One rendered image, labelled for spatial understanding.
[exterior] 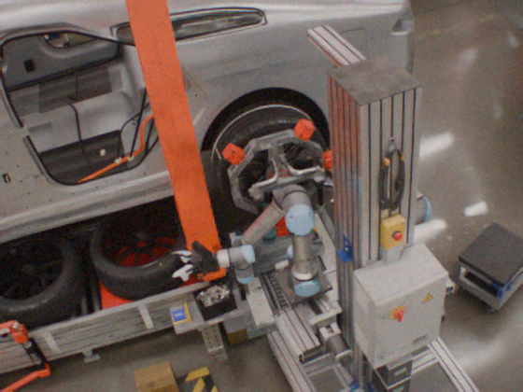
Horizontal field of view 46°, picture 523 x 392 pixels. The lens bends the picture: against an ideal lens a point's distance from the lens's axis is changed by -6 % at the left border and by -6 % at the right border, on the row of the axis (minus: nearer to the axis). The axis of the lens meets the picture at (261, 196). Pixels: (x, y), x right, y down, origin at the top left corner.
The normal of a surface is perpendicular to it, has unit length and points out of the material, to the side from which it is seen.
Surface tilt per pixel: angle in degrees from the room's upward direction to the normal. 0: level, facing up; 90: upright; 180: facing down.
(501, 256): 0
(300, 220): 82
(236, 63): 90
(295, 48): 90
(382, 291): 0
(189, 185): 90
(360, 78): 0
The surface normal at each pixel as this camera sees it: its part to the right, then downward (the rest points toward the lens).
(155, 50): 0.29, 0.62
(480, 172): -0.11, -0.73
